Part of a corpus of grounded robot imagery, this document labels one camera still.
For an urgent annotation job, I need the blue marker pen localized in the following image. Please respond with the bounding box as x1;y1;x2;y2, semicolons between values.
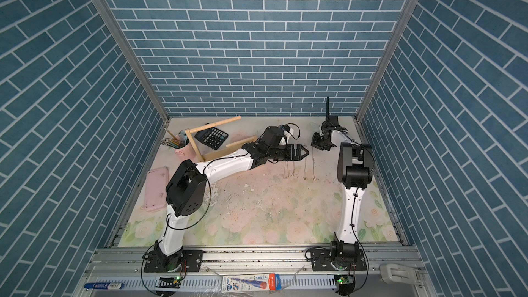
84;282;125;290

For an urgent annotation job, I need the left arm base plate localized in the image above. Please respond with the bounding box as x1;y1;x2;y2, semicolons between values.
142;250;204;274

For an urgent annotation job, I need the wooden jewelry display stand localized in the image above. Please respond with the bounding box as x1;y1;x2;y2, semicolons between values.
184;115;257;162

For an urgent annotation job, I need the toothpaste box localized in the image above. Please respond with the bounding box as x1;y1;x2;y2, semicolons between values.
221;273;283;293

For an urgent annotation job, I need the white plastic bracket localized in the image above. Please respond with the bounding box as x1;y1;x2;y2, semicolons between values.
379;263;420;285

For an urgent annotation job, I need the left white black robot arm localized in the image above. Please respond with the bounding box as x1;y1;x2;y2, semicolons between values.
144;125;309;272

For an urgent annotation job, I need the aluminium front rail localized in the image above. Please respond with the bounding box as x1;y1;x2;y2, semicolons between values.
73;243;436;296

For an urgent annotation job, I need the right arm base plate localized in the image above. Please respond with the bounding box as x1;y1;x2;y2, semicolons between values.
304;247;368;272

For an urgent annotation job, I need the pink pen holder cup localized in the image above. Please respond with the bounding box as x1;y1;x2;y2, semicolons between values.
162;130;196;160

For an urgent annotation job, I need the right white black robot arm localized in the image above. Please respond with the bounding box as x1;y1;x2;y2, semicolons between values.
312;114;375;270

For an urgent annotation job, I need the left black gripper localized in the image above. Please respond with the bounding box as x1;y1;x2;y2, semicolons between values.
265;143;309;161

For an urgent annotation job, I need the black calculator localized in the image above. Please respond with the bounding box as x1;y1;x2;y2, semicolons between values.
195;127;228;150

